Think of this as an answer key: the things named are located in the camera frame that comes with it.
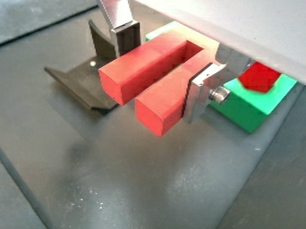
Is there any red double-square U block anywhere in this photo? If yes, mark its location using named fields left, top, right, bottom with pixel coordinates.
left=97, top=29, right=219, bottom=136

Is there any green shape sorter board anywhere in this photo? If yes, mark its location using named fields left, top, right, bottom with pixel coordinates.
left=134, top=21, right=296, bottom=136

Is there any black curved holder stand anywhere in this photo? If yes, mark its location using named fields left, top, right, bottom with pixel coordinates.
left=43, top=21, right=117, bottom=114

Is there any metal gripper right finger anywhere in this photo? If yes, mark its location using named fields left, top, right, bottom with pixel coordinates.
left=182, top=44, right=255, bottom=123

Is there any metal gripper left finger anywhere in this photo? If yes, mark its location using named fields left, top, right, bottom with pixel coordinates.
left=96, top=0, right=141, bottom=56

